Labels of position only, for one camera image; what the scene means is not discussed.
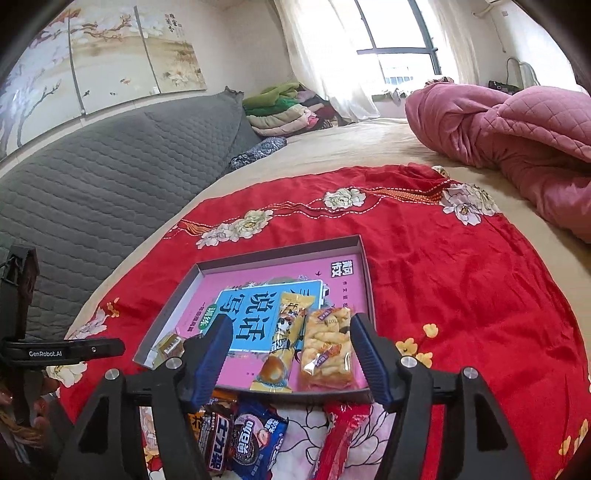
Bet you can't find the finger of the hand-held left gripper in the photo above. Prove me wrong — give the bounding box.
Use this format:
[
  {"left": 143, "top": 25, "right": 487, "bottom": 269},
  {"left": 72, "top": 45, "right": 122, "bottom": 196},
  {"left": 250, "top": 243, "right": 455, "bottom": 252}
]
[{"left": 69, "top": 338, "right": 126, "bottom": 363}]

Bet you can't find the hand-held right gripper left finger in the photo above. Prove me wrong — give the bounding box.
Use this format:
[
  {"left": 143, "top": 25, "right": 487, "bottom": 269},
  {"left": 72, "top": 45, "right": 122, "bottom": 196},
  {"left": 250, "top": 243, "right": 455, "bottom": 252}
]
[{"left": 54, "top": 314, "right": 235, "bottom": 480}]

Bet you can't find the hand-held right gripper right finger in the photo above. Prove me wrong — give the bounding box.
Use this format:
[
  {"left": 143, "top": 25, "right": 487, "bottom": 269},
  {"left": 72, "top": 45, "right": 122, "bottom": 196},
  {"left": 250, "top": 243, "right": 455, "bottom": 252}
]
[{"left": 349, "top": 313, "right": 532, "bottom": 480}]

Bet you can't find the clear rice puff packet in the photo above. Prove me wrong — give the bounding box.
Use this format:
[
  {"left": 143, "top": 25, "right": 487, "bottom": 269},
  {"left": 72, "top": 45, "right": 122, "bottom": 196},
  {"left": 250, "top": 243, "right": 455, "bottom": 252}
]
[{"left": 295, "top": 307, "right": 358, "bottom": 391}]

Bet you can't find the dark chocolate bar packet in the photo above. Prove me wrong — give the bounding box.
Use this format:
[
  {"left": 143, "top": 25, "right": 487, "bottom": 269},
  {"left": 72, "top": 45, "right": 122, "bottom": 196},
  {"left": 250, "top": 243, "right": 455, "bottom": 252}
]
[{"left": 196, "top": 406, "right": 238, "bottom": 476}]

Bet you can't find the yellow bread packet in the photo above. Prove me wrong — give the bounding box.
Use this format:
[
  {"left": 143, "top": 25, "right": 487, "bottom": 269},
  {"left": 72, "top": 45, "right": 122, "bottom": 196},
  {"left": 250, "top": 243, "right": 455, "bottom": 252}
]
[{"left": 249, "top": 292, "right": 309, "bottom": 394}]

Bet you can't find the red sausage packet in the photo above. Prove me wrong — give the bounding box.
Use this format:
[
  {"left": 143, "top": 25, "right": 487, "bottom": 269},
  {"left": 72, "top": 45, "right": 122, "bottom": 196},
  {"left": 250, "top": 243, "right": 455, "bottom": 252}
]
[{"left": 311, "top": 401, "right": 377, "bottom": 480}]

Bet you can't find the blue cookie packet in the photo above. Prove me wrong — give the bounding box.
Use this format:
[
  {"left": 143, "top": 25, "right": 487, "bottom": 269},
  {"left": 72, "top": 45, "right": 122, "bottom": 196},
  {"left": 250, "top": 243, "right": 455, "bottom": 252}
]
[{"left": 226, "top": 399, "right": 289, "bottom": 480}]

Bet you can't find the gray cardboard box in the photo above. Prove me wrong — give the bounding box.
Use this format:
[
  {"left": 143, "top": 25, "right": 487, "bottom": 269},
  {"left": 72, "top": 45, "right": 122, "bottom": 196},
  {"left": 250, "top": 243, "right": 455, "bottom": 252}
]
[{"left": 133, "top": 234, "right": 377, "bottom": 404}]

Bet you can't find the person's left hand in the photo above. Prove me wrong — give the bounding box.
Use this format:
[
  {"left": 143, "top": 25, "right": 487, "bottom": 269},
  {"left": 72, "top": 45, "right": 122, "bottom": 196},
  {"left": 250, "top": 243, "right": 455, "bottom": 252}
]
[{"left": 0, "top": 376, "right": 63, "bottom": 444}]

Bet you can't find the pink workbook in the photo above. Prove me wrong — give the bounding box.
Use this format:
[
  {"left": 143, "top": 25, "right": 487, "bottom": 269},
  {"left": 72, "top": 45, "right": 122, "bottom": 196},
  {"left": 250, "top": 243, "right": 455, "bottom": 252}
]
[{"left": 152, "top": 251, "right": 370, "bottom": 395}]

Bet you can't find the red floral blanket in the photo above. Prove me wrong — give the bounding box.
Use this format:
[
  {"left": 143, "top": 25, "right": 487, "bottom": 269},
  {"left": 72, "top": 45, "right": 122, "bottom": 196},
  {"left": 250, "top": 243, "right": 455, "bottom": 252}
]
[{"left": 55, "top": 162, "right": 591, "bottom": 480}]

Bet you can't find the gray quilted headboard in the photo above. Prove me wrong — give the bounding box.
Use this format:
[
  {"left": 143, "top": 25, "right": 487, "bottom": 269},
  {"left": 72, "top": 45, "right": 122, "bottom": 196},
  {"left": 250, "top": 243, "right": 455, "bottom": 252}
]
[{"left": 0, "top": 87, "right": 264, "bottom": 333}]

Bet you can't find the dark floral pillow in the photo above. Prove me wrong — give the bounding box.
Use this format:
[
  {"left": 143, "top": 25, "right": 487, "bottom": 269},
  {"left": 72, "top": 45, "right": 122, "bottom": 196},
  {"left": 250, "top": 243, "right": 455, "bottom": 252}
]
[{"left": 228, "top": 136, "right": 288, "bottom": 171}]

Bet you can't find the beige bed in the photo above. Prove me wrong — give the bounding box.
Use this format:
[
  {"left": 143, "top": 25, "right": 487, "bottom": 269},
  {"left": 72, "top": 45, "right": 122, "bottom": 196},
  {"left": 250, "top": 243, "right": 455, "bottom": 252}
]
[{"left": 65, "top": 117, "right": 591, "bottom": 337}]

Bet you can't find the stack of folded clothes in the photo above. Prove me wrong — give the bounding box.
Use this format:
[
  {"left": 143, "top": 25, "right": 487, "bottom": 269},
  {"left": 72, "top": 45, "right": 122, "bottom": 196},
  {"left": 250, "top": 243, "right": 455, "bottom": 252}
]
[{"left": 242, "top": 82, "right": 340, "bottom": 137}]

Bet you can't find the pink quilt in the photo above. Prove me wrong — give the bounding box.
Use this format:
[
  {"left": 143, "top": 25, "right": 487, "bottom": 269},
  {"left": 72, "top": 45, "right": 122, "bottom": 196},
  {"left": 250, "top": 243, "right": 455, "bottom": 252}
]
[{"left": 405, "top": 83, "right": 591, "bottom": 243}]

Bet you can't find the sheer white curtain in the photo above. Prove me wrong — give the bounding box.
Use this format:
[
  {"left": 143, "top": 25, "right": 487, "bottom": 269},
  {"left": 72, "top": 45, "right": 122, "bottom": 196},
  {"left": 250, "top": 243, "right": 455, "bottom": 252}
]
[{"left": 429, "top": 0, "right": 481, "bottom": 84}]

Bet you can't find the window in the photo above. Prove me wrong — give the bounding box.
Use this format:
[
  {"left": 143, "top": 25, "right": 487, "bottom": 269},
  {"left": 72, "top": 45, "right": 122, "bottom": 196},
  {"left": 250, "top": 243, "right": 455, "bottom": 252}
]
[{"left": 355, "top": 0, "right": 444, "bottom": 86}]

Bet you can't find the floral wall painting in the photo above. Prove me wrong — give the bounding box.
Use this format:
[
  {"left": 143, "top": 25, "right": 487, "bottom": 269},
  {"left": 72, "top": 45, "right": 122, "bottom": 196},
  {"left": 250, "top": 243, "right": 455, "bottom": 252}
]
[{"left": 0, "top": 0, "right": 206, "bottom": 160}]

